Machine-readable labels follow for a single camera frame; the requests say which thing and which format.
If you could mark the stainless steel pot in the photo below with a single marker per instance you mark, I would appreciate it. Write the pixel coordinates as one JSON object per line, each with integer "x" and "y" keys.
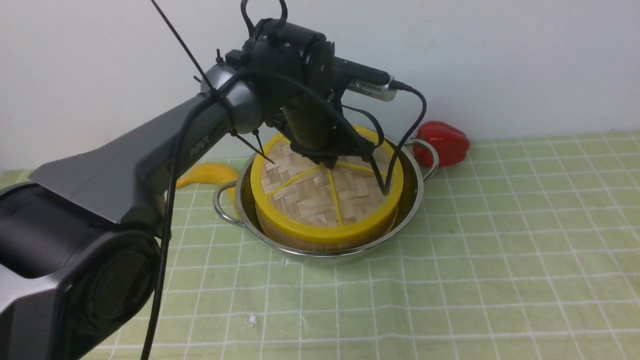
{"x": 408, "y": 205}

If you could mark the woven bamboo steamer lid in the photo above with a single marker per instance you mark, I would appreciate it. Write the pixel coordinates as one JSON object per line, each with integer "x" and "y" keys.
{"x": 303, "y": 190}

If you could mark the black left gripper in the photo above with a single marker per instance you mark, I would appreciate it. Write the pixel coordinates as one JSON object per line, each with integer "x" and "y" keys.
{"x": 314, "y": 133}

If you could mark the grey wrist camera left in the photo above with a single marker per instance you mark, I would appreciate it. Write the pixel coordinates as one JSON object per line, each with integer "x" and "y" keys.
{"x": 362, "y": 79}

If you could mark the green checked tablecloth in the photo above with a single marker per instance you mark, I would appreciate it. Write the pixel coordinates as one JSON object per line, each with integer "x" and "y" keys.
{"x": 527, "y": 250}

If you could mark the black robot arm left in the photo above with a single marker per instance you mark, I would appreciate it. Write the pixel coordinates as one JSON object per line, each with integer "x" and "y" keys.
{"x": 84, "y": 242}

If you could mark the yellow banana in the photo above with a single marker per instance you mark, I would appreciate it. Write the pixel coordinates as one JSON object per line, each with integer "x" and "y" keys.
{"x": 208, "y": 173}

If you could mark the red bell pepper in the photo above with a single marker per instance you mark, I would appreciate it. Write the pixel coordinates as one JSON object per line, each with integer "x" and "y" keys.
{"x": 450, "y": 143}

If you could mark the bamboo steamer basket yellow rim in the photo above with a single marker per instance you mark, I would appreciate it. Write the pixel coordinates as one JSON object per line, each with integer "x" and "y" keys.
{"x": 351, "y": 224}

